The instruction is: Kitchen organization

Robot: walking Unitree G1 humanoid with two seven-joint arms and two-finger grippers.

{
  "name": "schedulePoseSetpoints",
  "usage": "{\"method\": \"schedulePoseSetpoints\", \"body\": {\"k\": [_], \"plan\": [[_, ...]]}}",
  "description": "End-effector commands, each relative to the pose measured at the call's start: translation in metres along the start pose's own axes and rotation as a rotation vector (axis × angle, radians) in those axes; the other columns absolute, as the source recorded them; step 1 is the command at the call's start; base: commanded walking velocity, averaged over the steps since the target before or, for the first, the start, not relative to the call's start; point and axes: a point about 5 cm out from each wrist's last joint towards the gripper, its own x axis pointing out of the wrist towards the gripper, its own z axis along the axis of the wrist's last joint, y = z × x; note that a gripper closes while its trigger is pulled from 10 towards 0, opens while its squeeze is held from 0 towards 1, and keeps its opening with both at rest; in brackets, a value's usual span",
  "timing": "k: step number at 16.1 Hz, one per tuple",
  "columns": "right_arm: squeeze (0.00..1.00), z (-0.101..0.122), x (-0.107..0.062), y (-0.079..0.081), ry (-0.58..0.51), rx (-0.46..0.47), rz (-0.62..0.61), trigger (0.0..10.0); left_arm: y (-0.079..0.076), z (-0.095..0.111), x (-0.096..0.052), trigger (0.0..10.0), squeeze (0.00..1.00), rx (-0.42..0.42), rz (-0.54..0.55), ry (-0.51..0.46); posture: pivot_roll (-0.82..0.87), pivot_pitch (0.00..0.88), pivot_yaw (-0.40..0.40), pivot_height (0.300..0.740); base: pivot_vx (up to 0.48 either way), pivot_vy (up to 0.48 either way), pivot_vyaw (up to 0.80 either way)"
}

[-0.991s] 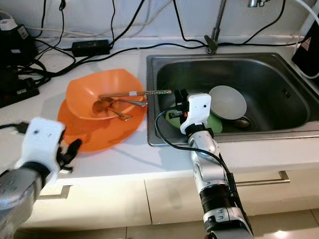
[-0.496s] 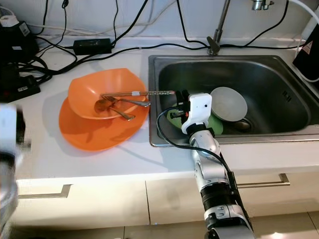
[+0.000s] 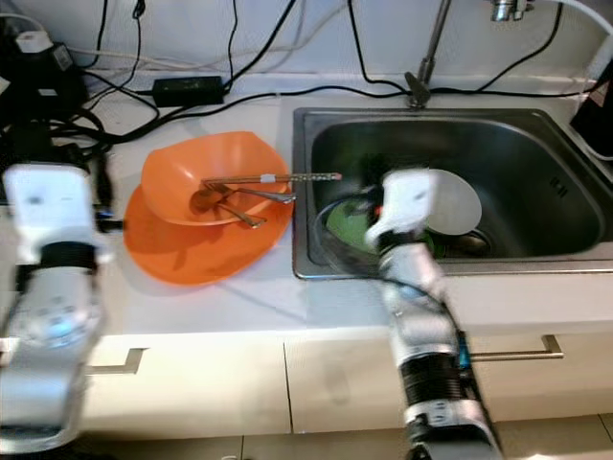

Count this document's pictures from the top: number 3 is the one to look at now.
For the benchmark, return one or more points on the white plate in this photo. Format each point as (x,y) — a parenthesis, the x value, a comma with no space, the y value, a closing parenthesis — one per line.
(455,201)

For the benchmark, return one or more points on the patterned chopstick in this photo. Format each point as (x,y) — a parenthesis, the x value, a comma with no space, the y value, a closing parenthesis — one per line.
(239,181)
(306,176)

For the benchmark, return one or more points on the orange plastic plate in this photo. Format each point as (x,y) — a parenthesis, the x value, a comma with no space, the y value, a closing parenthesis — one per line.
(201,257)

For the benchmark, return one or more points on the orange plastic bowl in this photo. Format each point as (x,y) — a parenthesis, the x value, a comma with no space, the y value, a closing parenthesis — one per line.
(177,172)

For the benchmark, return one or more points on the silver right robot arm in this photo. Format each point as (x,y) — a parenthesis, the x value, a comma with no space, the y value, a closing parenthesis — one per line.
(421,326)

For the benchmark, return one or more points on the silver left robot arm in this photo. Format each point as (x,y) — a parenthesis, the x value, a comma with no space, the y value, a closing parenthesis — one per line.
(48,383)

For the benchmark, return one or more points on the green plate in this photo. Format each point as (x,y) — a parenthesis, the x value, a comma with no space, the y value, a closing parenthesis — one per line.
(350,230)

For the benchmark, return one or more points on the metal spoon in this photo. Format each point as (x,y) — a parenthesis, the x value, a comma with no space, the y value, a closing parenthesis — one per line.
(249,220)
(204,198)

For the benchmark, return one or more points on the stainless steel sink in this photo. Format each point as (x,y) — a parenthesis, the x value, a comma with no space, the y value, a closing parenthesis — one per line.
(517,153)

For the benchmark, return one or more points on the metal faucet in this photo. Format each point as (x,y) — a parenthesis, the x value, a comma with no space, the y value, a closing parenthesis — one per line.
(431,48)

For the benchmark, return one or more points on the black power adapter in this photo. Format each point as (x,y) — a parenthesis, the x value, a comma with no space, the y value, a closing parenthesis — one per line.
(188,91)

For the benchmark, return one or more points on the black appliance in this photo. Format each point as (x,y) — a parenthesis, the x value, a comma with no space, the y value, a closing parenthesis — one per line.
(596,120)

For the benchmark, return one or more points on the black power strip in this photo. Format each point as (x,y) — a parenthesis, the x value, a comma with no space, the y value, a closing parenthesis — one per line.
(38,144)

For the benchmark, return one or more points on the black charger block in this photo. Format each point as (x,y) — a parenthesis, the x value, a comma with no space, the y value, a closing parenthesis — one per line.
(48,86)

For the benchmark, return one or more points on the small white plug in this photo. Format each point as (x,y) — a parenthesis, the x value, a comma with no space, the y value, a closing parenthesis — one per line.
(34,41)

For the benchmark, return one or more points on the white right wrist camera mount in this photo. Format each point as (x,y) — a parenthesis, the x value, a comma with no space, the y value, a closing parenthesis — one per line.
(407,206)

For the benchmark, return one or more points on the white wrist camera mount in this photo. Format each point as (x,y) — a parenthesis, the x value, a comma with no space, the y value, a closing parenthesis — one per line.
(48,206)
(407,206)

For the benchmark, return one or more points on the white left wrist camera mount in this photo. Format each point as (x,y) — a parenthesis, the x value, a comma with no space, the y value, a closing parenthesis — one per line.
(48,206)

